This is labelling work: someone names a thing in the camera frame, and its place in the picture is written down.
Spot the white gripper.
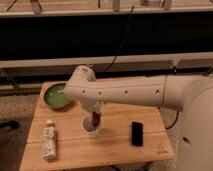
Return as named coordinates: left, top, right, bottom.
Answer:
left=80, top=100, right=102, bottom=115

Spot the dark red pepper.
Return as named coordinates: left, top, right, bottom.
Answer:
left=92, top=112, right=101, bottom=127

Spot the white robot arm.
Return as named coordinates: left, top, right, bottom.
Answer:
left=64, top=65, right=213, bottom=171

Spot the green bowl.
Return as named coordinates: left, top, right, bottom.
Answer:
left=44, top=83, right=71, bottom=109

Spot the wooden table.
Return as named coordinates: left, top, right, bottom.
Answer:
left=20, top=95, right=174, bottom=171

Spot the black rectangular block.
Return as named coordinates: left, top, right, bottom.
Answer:
left=131, top=122, right=143, bottom=146

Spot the white patterned bottle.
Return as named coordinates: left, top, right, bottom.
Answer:
left=42, top=120, right=56, bottom=161

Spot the dark object at left edge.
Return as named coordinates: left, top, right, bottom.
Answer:
left=0, top=120, right=20, bottom=129

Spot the black cable on floor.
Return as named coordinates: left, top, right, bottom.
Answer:
left=165, top=109, right=181, bottom=131

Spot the black hanging cable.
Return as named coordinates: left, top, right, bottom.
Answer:
left=103, top=4, right=136, bottom=73

